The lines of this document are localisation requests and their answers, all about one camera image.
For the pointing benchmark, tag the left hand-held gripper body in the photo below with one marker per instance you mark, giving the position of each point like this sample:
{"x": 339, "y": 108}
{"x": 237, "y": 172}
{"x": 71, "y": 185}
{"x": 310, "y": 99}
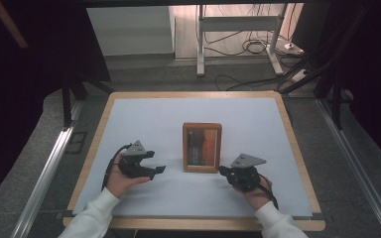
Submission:
{"x": 132, "y": 163}

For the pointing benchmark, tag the person's left hand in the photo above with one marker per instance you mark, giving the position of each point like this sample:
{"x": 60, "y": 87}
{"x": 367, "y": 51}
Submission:
{"x": 119, "y": 183}

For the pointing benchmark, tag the wooden framed white board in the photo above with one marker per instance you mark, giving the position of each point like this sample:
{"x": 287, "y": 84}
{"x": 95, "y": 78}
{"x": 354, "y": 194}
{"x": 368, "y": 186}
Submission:
{"x": 165, "y": 115}

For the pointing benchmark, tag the person's right hand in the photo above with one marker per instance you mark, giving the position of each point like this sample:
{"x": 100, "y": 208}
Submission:
{"x": 259, "y": 196}

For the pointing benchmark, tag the wooden photo frame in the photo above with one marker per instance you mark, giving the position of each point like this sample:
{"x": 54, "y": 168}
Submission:
{"x": 187, "y": 145}

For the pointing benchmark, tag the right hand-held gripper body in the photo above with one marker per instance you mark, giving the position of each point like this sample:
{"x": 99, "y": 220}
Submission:
{"x": 244, "y": 177}

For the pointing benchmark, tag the dark curtain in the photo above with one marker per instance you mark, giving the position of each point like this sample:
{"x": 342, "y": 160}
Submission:
{"x": 20, "y": 82}
{"x": 373, "y": 66}

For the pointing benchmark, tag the black metal stand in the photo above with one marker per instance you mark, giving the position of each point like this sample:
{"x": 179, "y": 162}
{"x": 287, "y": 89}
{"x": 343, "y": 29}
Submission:
{"x": 66, "y": 105}
{"x": 336, "y": 99}

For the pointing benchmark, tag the white panel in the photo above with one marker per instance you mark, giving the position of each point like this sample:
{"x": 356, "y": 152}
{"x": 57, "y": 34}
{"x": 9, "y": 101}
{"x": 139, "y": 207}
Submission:
{"x": 129, "y": 31}

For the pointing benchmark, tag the white metal desk frame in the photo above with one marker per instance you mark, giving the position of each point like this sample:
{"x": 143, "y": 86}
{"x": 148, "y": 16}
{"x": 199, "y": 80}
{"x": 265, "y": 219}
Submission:
{"x": 238, "y": 23}

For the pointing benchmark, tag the aluminium rail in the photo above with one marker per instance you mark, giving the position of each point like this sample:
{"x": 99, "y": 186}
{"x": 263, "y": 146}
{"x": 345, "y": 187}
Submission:
{"x": 360, "y": 172}
{"x": 43, "y": 181}

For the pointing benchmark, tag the white power strip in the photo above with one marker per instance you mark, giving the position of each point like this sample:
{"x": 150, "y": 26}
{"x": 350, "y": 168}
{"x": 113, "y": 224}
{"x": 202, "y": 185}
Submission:
{"x": 300, "y": 75}

